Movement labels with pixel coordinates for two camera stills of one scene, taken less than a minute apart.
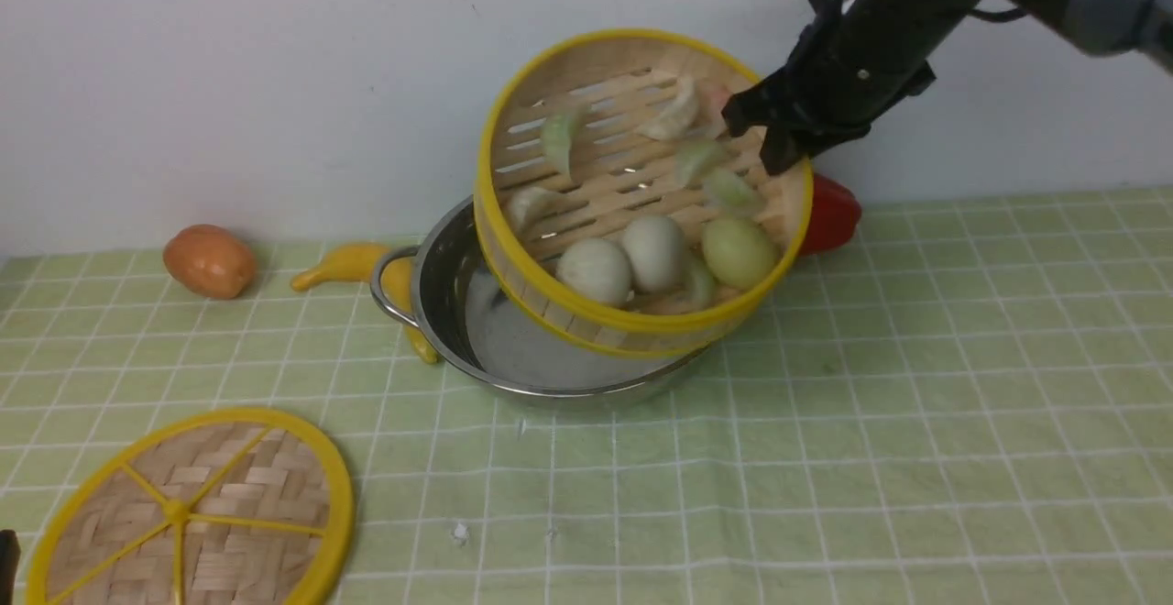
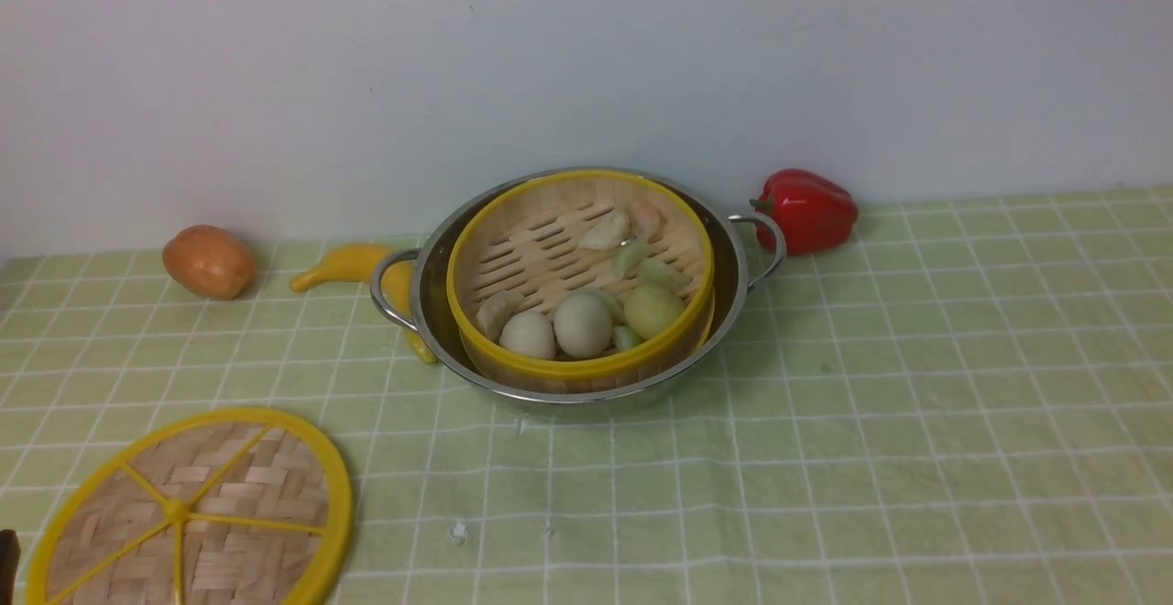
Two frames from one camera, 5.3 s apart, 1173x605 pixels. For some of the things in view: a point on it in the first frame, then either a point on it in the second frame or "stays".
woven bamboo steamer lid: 241,506 stays
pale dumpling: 525,204 to 494,311
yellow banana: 357,261 stays
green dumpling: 557,136 to 630,253
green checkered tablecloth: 971,406 stays
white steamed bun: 655,246 to 583,324
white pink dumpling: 689,109 to 609,231
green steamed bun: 738,254 to 651,310
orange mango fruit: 209,260 stays
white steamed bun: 597,269 to 529,333
